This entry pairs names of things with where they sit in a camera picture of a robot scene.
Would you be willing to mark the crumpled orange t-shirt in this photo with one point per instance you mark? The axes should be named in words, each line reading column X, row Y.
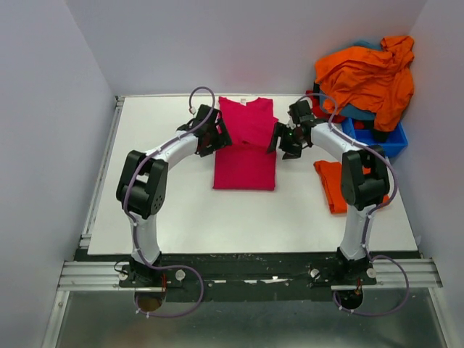
column 376, row 81

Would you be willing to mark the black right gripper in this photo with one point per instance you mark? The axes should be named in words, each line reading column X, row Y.
column 280, row 130

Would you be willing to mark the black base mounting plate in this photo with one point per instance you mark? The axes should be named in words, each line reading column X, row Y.
column 240, row 277

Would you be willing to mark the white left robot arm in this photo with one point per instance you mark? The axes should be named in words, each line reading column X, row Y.
column 143, row 181

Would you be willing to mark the aluminium extrusion rail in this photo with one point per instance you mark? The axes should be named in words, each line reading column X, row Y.
column 88, row 276

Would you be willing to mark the folded orange t-shirt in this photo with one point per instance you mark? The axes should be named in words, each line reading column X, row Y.
column 330, row 177

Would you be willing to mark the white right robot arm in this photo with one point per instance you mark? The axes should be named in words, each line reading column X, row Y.
column 364, row 176

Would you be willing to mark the magenta t-shirt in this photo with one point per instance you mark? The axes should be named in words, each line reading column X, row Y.
column 245, row 165

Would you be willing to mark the red t-shirt in pile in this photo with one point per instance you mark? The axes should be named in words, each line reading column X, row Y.
column 319, row 113

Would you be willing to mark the blue plastic bin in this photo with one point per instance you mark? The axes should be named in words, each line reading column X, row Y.
column 394, row 143

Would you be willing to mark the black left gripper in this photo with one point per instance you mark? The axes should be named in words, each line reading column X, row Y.
column 222, row 139

